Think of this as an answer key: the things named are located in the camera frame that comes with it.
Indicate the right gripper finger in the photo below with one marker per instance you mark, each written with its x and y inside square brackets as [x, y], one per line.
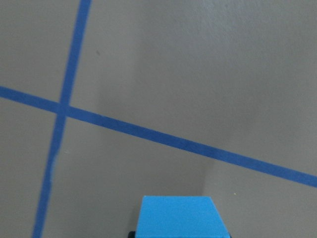
[131, 234]

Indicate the blue block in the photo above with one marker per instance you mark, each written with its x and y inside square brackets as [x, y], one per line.
[180, 217]

